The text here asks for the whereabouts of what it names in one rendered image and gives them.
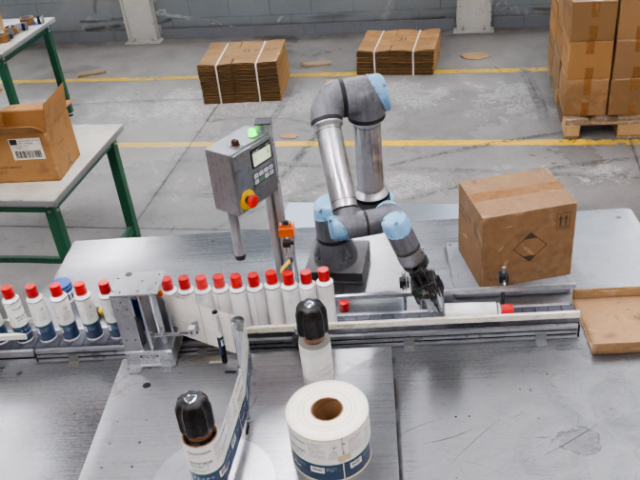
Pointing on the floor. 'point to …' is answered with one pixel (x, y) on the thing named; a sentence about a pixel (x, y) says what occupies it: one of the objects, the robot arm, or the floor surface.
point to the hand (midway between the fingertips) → (437, 307)
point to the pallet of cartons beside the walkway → (595, 65)
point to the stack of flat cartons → (244, 71)
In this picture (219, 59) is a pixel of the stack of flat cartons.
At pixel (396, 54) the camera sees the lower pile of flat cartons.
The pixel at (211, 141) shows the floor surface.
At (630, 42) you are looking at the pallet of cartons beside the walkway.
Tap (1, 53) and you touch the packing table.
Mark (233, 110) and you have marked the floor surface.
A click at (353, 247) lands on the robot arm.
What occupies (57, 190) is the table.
